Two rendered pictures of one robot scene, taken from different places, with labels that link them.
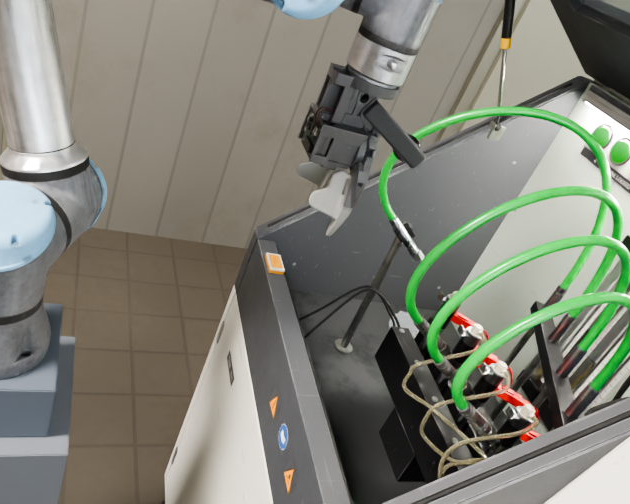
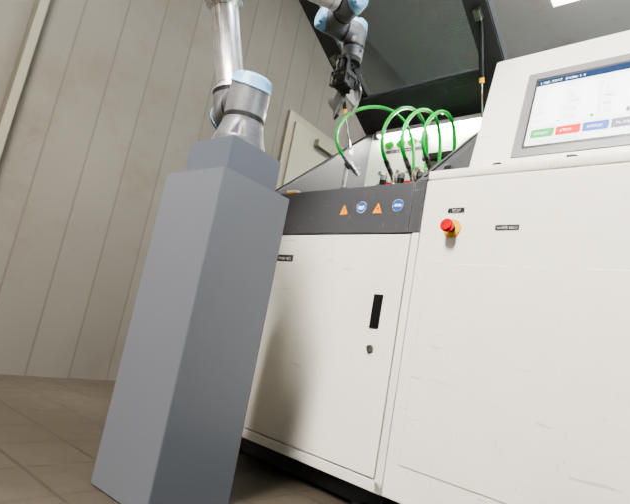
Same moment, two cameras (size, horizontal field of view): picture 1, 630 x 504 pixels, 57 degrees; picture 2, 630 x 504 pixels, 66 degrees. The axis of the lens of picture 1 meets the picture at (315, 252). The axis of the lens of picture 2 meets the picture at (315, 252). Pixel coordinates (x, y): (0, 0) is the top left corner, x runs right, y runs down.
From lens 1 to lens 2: 1.48 m
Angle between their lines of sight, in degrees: 45
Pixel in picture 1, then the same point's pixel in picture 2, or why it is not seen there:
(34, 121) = (239, 66)
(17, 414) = (267, 173)
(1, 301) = (263, 109)
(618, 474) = (480, 148)
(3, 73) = (230, 44)
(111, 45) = (47, 211)
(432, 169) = (333, 166)
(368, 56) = (353, 48)
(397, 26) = (360, 38)
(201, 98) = (108, 251)
